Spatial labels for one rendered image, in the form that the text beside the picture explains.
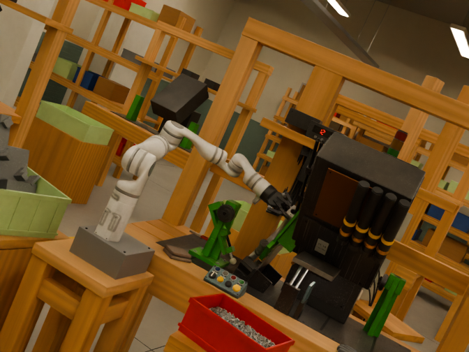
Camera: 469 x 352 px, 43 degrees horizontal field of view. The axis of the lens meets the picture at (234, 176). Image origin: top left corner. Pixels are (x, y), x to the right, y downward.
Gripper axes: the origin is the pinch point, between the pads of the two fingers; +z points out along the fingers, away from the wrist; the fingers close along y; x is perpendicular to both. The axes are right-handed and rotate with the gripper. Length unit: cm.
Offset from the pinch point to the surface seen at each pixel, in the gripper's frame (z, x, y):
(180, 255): -18.3, 3.9, -46.2
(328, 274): 28.7, -21.1, -22.5
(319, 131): -15.4, -11.9, 34.6
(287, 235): 6.4, -5.0, -12.1
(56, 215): -61, 0, -72
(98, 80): -370, 417, 226
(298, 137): -20.5, -8.5, 26.8
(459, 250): 135, 488, 466
